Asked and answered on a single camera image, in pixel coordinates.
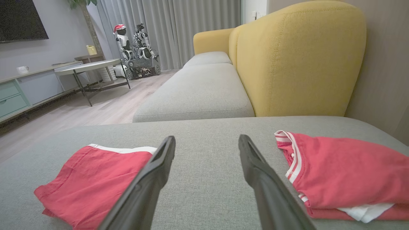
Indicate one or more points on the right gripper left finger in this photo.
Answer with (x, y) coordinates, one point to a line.
(143, 198)

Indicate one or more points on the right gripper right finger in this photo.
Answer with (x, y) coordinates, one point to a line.
(271, 198)

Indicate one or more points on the red shorts white waistband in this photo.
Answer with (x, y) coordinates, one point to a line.
(96, 182)

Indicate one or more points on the red jersey striped white trim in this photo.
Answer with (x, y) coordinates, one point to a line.
(348, 172)

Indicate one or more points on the tracked robot base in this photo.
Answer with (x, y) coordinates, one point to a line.
(142, 67)

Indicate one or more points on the large grey sofa ottoman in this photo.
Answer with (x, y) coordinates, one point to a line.
(207, 137)

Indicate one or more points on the grey sofa seat cushion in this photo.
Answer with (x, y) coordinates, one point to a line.
(207, 58)
(198, 92)

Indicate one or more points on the white ribbed basket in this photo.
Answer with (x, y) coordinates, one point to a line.
(107, 74)

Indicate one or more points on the round grey coffee table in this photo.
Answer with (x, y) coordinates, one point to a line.
(88, 66)

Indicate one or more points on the brown wooden side table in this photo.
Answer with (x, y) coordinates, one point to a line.
(91, 57)

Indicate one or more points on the grey green tv cabinet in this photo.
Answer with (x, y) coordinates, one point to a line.
(35, 88)

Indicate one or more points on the yellow pot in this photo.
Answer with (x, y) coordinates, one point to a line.
(91, 50)

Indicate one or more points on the white robot with santa hat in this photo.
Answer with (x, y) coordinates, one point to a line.
(122, 41)

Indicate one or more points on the grey curtain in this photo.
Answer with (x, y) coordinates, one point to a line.
(185, 28)

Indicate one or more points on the indoor plant with trunk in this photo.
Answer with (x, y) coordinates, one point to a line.
(89, 25)

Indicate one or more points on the black flat television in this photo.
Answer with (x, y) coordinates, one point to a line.
(19, 19)

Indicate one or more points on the white wall switch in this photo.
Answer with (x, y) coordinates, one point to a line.
(254, 14)

